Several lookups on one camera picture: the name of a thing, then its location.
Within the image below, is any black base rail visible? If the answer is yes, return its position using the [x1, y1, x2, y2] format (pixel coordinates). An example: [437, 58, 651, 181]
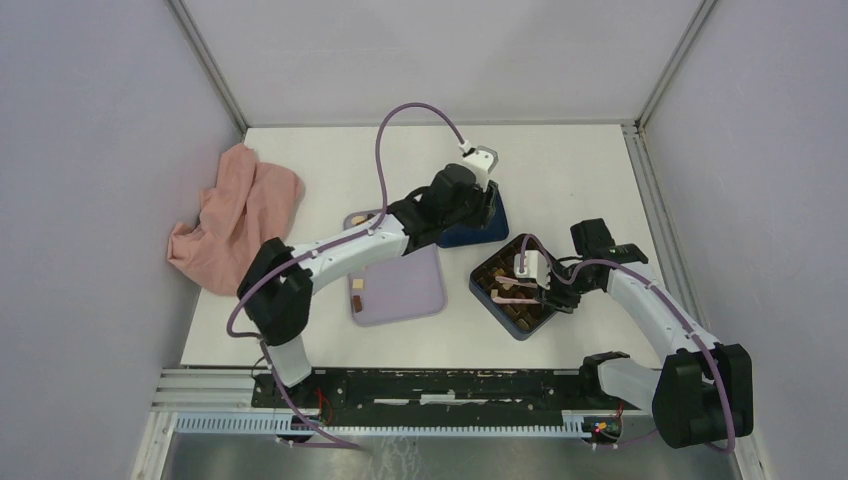
[251, 368, 645, 429]

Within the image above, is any pink cloth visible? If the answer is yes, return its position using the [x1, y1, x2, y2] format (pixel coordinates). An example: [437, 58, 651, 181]
[166, 143, 305, 296]

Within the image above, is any blue chocolate box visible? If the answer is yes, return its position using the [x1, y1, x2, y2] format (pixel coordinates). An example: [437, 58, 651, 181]
[469, 234, 556, 341]

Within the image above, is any lilac tray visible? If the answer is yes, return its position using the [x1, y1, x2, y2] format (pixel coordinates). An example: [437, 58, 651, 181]
[347, 245, 447, 327]

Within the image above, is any dark blue box lid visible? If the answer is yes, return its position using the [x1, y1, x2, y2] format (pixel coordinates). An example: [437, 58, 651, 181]
[433, 192, 511, 250]

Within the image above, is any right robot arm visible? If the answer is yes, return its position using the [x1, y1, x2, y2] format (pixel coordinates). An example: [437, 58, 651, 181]
[514, 219, 754, 453]

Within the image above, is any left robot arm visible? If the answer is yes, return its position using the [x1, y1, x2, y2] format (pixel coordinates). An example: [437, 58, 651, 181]
[234, 163, 499, 408]

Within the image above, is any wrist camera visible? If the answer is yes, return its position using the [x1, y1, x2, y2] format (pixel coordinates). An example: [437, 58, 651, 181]
[513, 250, 550, 289]
[459, 141, 498, 191]

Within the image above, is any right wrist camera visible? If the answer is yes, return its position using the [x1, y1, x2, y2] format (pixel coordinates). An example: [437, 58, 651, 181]
[513, 250, 550, 289]

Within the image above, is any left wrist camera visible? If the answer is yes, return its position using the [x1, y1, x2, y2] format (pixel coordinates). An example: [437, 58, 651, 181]
[459, 141, 498, 191]

